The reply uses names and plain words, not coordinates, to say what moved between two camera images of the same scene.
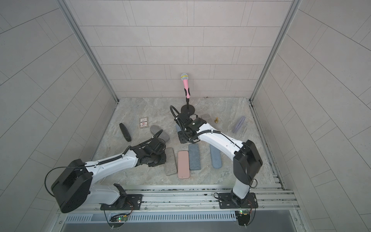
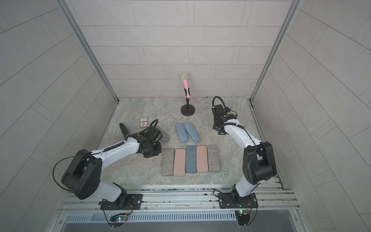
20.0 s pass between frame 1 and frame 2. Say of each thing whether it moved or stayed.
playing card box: stayed
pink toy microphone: stayed
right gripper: moved
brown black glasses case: stayed
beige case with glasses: stayed
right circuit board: stayed
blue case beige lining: moved
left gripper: moved
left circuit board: stayed
